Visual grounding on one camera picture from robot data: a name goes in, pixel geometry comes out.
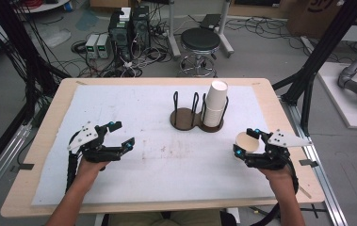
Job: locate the clear plastic sheet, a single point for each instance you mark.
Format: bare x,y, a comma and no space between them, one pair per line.
53,36

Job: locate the black tape strip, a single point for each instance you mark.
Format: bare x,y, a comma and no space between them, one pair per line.
24,167
308,163

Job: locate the white box on computer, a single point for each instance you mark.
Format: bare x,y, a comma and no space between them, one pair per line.
125,14

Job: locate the black laptop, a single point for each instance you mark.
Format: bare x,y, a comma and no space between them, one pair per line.
210,21

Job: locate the person's left hand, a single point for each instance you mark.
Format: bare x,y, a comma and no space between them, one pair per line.
91,171

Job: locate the grey power supply unit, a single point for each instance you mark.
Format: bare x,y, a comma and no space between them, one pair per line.
103,46
91,45

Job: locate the black metal frame post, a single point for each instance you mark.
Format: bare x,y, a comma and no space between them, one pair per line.
326,47
19,47

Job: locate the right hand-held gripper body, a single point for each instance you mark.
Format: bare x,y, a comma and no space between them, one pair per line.
272,161

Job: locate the person's right hand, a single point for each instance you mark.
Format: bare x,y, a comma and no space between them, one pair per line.
278,177

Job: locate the cardboard box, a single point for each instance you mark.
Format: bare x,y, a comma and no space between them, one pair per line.
314,15

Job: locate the aluminium rail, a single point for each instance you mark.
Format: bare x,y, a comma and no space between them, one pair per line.
0,166
320,175

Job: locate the black round stool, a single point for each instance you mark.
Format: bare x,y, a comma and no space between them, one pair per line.
200,39

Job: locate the white metal stand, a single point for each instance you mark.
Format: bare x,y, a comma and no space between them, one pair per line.
173,37

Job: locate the white floor board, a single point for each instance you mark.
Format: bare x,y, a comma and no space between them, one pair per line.
342,103

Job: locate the stack of white cups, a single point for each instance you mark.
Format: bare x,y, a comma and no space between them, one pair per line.
214,106

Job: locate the black computer tower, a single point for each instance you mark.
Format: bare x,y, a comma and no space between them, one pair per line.
119,34
141,26

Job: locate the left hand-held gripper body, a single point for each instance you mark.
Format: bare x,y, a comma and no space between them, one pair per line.
99,153

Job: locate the person's khaki trouser legs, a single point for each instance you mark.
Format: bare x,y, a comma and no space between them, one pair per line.
191,219

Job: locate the white paper cup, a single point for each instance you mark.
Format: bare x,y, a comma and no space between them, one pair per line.
248,142

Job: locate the white table mat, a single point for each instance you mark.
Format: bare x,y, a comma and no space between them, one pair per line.
154,179

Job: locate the white round table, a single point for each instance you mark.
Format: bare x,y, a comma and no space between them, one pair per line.
47,6

